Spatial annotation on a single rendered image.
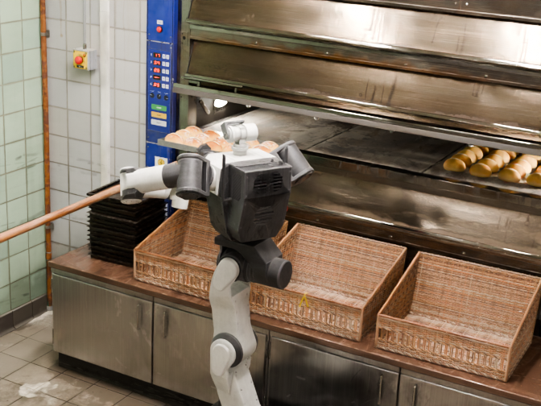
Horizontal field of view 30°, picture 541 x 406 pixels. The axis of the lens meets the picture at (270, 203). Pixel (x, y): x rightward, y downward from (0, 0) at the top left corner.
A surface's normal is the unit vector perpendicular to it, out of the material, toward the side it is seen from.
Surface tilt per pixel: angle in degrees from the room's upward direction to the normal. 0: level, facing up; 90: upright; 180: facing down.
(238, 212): 90
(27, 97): 90
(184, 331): 90
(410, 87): 70
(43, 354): 0
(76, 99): 90
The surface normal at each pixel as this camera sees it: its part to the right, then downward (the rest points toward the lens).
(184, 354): -0.48, 0.26
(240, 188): -0.85, 0.13
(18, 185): 0.88, 0.19
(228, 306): -0.38, 0.64
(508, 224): -0.43, -0.08
